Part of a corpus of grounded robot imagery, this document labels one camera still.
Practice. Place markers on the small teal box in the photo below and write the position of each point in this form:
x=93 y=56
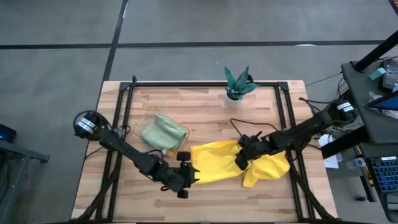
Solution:
x=377 y=74

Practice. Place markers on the black computer desk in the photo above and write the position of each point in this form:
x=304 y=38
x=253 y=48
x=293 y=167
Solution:
x=360 y=93

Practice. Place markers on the white paper on floor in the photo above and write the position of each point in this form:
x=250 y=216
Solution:
x=326 y=140

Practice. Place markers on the yellow microfiber towel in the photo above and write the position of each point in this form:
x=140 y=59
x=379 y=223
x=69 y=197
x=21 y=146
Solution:
x=214 y=161
x=267 y=169

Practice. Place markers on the black tablet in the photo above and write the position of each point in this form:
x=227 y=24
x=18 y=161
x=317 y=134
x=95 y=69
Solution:
x=388 y=104

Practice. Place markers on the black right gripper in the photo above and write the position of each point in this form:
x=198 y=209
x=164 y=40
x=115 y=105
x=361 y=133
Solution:
x=253 y=149

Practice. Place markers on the black aluminium table frame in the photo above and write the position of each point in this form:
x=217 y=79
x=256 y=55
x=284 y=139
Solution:
x=202 y=84

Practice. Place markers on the snake plant in white pot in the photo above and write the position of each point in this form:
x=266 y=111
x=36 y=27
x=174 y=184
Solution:
x=237 y=87

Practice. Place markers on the black device with blue light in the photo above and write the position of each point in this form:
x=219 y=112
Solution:
x=6 y=133

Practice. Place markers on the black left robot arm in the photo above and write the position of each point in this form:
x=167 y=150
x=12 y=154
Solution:
x=136 y=158

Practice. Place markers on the green microfiber towel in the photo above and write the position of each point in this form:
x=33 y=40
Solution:
x=163 y=132

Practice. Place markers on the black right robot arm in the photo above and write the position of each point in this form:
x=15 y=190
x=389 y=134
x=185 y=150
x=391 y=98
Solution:
x=298 y=132

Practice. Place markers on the clear plastic bin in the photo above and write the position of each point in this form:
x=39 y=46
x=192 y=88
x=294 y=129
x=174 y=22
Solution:
x=140 y=124

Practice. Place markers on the black keyboard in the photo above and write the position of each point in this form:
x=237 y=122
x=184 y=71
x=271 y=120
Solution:
x=387 y=175

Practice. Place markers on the black desk pole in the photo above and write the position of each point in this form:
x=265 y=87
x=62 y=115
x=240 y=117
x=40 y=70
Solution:
x=376 y=51

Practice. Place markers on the clear water bottle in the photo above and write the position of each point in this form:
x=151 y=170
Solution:
x=357 y=163

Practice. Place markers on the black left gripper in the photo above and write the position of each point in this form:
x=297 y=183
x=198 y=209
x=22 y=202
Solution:
x=174 y=177

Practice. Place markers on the black side table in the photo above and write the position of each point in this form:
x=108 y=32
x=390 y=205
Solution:
x=18 y=151

